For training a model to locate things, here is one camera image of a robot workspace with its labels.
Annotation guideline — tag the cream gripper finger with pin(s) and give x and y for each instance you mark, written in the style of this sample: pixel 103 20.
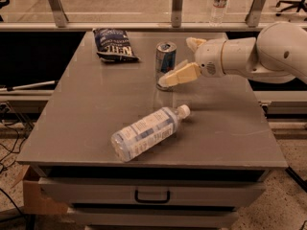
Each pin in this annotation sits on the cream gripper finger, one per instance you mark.
pixel 186 73
pixel 194 43

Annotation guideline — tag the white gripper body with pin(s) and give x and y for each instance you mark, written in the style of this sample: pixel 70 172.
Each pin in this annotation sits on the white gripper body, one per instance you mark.
pixel 209 57

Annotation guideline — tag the red bull can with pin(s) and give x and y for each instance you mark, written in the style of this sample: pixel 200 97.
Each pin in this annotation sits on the red bull can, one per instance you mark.
pixel 165 58

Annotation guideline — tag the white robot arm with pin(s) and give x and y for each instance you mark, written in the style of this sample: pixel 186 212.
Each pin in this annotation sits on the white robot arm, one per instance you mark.
pixel 277 55

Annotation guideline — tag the upright water bottle background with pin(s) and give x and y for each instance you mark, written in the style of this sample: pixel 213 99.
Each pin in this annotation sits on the upright water bottle background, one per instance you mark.
pixel 217 12

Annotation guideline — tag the dark blue chip bag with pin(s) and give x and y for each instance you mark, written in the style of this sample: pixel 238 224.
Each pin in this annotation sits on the dark blue chip bag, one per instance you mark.
pixel 113 45

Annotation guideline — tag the clear plastic water bottle lying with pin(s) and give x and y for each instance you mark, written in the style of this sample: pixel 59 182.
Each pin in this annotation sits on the clear plastic water bottle lying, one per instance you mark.
pixel 132 140

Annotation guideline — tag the grey upper drawer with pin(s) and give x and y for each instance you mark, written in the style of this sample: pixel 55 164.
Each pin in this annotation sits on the grey upper drawer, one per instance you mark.
pixel 121 191

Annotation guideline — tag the grey drawer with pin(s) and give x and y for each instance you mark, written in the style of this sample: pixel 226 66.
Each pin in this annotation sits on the grey drawer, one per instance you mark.
pixel 121 191
pixel 151 217

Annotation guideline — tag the grey metal rod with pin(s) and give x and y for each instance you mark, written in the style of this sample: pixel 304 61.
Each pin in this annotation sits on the grey metal rod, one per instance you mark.
pixel 28 86

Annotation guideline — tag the grey lower drawer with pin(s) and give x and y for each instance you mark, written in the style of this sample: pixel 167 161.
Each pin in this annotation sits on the grey lower drawer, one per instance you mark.
pixel 151 217

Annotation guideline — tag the cardboard box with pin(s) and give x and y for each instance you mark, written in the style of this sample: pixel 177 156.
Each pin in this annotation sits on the cardboard box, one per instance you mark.
pixel 35 201

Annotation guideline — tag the black drawer handle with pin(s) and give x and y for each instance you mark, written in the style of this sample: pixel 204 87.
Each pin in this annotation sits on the black drawer handle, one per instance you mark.
pixel 152 197

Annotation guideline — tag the metal railing frame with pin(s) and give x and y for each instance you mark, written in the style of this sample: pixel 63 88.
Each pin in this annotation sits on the metal railing frame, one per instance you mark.
pixel 88 14

